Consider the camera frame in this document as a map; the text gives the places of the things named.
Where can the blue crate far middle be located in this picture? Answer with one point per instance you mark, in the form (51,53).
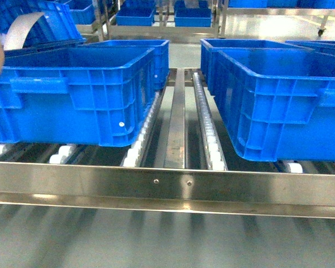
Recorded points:
(192,14)

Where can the blue crate front right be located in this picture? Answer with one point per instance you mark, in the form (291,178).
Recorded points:
(277,104)

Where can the blue crate rear right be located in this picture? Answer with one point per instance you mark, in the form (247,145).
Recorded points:
(211,47)

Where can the blue crate rear left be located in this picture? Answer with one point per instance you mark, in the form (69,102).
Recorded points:
(161,56)

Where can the blue crate tilted left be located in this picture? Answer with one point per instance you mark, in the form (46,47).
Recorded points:
(37,25)

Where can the blue crate front left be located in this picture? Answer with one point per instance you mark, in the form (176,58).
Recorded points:
(82,95)

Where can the blue crate far left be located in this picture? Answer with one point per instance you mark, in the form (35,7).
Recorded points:
(136,13)

